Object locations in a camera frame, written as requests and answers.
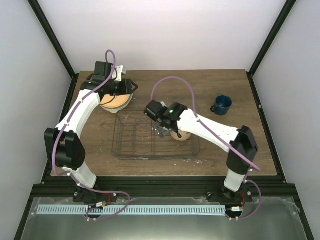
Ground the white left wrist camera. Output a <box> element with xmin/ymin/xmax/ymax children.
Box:
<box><xmin>112</xmin><ymin>65</ymin><xmax>126</xmax><ymax>82</ymax></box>

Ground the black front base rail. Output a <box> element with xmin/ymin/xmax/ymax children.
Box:
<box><xmin>30</xmin><ymin>176</ymin><xmax>298</xmax><ymax>204</ymax></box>

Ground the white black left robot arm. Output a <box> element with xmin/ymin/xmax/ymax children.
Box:
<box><xmin>44</xmin><ymin>61</ymin><xmax>138</xmax><ymax>202</ymax></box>

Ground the black left frame post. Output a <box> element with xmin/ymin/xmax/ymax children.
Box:
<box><xmin>27</xmin><ymin>0</ymin><xmax>76</xmax><ymax>78</ymax></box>

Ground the black frame post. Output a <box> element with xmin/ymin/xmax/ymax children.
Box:
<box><xmin>27</xmin><ymin>0</ymin><xmax>76</xmax><ymax>78</ymax></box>
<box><xmin>248</xmin><ymin>0</ymin><xmax>298</xmax><ymax>76</ymax></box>

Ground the small cream ceramic bowl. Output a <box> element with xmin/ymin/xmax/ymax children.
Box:
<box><xmin>170</xmin><ymin>130</ymin><xmax>192</xmax><ymax>142</ymax></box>

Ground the yellow ceramic plate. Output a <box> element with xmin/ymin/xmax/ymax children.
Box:
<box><xmin>100</xmin><ymin>94</ymin><xmax>131</xmax><ymax>109</ymax></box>

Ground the light blue slotted strip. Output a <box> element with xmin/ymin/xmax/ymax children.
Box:
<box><xmin>36</xmin><ymin>204</ymin><xmax>226</xmax><ymax>216</ymax></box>

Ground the white bowl green red rim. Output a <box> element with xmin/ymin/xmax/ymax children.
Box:
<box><xmin>100</xmin><ymin>94</ymin><xmax>133</xmax><ymax>114</ymax></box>

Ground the clear acrylic front panel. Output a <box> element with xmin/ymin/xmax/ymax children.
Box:
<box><xmin>21</xmin><ymin>197</ymin><xmax>309</xmax><ymax>240</ymax></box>

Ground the black wire dish rack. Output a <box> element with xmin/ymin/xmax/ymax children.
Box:
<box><xmin>112</xmin><ymin>110</ymin><xmax>200</xmax><ymax>160</ymax></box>

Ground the dark blue ceramic mug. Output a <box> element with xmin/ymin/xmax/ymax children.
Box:
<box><xmin>210</xmin><ymin>95</ymin><xmax>233</xmax><ymax>116</ymax></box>

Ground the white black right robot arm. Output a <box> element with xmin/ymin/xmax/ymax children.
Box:
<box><xmin>144</xmin><ymin>100</ymin><xmax>261</xmax><ymax>202</ymax></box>

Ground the black right frame post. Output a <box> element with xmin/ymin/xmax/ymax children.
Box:
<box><xmin>248</xmin><ymin>0</ymin><xmax>298</xmax><ymax>76</ymax></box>

